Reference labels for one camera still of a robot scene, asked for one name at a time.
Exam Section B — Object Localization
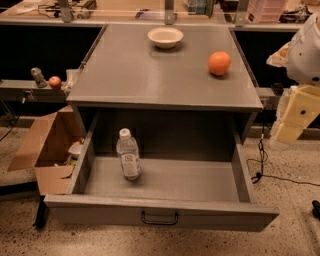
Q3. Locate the white bowl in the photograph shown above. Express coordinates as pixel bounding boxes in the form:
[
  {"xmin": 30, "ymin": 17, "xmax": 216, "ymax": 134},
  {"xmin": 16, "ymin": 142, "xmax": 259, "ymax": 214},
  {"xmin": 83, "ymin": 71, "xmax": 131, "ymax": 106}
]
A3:
[{"xmin": 148, "ymin": 27, "xmax": 184, "ymax": 49}]

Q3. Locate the clear blue plastic bottle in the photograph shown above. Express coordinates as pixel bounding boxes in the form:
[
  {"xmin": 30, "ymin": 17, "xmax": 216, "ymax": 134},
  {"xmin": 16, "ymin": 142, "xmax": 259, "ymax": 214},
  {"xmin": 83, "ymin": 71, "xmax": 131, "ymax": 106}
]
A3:
[{"xmin": 116, "ymin": 128, "xmax": 141, "ymax": 180}]

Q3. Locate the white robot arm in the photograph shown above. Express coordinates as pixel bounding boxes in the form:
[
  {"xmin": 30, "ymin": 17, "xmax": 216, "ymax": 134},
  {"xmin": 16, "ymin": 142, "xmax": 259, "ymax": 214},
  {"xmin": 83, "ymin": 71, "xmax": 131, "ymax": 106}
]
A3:
[{"xmin": 266, "ymin": 13, "xmax": 320, "ymax": 150}]

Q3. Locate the white item in box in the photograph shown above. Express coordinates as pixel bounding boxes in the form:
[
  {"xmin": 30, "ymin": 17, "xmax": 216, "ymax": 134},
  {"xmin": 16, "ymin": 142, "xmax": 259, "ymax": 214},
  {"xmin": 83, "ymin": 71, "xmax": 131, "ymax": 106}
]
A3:
[{"xmin": 68, "ymin": 141, "xmax": 83, "ymax": 159}]

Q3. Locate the red apple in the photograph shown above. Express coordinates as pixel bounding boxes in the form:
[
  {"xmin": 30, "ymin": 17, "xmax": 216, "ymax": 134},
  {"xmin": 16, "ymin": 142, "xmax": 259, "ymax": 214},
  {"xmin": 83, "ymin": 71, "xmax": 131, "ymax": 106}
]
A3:
[{"xmin": 48, "ymin": 76, "xmax": 62, "ymax": 89}]

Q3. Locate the grey side shelf left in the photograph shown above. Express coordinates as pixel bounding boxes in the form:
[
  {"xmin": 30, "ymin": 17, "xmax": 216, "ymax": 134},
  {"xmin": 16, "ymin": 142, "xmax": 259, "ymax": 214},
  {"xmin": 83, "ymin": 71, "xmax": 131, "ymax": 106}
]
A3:
[{"xmin": 0, "ymin": 69, "xmax": 80, "ymax": 103}]

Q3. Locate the grey side shelf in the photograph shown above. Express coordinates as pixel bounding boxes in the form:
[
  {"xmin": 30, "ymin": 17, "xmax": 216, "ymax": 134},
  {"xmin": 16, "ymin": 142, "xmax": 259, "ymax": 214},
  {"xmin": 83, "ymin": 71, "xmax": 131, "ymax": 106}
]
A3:
[
  {"xmin": 0, "ymin": 69, "xmax": 80, "ymax": 103},
  {"xmin": 256, "ymin": 87, "xmax": 289, "ymax": 110}
]

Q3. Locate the grey side shelf right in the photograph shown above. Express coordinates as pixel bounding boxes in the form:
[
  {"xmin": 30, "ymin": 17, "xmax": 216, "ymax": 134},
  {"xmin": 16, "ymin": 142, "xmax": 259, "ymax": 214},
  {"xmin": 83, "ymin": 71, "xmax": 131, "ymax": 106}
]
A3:
[{"xmin": 256, "ymin": 87, "xmax": 289, "ymax": 110}]

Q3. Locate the grey cabinet counter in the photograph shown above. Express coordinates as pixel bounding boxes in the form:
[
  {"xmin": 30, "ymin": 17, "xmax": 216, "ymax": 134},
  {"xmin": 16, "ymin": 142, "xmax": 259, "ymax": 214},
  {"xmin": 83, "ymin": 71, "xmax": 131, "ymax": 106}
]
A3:
[{"xmin": 67, "ymin": 24, "xmax": 262, "ymax": 138}]

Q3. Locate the black drawer handle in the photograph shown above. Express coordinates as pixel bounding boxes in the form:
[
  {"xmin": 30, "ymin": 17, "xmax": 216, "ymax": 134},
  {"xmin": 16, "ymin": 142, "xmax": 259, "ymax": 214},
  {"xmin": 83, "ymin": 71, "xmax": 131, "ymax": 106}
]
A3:
[{"xmin": 141, "ymin": 211, "xmax": 179, "ymax": 226}]

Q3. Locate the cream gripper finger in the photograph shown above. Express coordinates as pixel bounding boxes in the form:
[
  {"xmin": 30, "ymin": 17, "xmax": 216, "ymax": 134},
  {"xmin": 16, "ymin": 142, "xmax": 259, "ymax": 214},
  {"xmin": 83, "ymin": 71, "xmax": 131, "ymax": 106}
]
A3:
[
  {"xmin": 273, "ymin": 85, "xmax": 320, "ymax": 144},
  {"xmin": 266, "ymin": 43, "xmax": 289, "ymax": 67}
]

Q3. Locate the pink plastic bin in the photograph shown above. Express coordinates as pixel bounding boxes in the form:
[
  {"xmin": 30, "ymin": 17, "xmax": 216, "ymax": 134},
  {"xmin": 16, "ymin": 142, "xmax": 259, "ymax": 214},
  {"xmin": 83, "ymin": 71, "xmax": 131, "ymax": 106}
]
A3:
[{"xmin": 246, "ymin": 0, "xmax": 287, "ymax": 23}]

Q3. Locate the small grey figurine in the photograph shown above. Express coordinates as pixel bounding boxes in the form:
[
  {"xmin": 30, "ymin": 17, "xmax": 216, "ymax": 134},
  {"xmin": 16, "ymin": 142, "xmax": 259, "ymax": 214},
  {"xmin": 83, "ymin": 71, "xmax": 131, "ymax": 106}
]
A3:
[{"xmin": 31, "ymin": 67, "xmax": 47, "ymax": 88}]

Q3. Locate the grey open drawer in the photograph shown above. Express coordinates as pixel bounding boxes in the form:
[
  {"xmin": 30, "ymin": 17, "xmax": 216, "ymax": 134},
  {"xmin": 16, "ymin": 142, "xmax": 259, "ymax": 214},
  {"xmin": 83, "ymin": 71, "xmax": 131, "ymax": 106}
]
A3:
[{"xmin": 45, "ymin": 110, "xmax": 279, "ymax": 232}]

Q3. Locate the black remote on shelf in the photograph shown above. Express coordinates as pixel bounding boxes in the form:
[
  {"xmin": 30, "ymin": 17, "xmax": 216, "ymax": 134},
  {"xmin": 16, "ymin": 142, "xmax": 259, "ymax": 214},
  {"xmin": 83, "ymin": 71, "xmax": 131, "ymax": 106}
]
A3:
[{"xmin": 271, "ymin": 83, "xmax": 284, "ymax": 96}]

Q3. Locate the orange fruit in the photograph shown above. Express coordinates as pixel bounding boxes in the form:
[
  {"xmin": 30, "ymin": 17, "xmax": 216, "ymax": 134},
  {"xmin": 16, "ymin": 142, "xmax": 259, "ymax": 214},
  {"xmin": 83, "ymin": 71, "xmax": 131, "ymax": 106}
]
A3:
[{"xmin": 208, "ymin": 51, "xmax": 231, "ymax": 76}]

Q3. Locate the brown cardboard box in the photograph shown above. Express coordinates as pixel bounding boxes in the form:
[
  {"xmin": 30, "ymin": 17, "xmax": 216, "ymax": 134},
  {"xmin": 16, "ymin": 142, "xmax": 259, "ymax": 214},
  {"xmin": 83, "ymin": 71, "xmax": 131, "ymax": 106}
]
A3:
[{"xmin": 8, "ymin": 106, "xmax": 83, "ymax": 195}]

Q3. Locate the black floor cable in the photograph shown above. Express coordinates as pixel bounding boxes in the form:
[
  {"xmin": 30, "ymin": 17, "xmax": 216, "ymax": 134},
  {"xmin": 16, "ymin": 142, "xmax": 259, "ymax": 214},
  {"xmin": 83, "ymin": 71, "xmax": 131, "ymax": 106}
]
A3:
[{"xmin": 245, "ymin": 124, "xmax": 320, "ymax": 188}]

